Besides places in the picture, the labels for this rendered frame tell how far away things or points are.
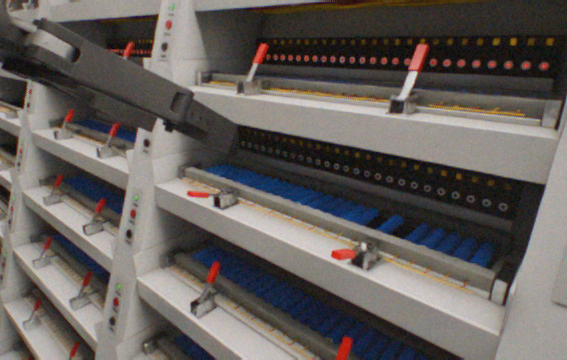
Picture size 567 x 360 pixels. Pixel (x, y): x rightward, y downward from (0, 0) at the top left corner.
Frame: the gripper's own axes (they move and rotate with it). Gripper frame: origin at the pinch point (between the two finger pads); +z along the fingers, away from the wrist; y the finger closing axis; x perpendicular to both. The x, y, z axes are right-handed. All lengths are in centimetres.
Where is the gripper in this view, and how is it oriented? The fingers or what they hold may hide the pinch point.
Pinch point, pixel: (178, 123)
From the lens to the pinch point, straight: 39.2
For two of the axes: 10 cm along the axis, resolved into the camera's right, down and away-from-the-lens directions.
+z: 5.5, 2.6, 7.9
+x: 3.4, -9.4, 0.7
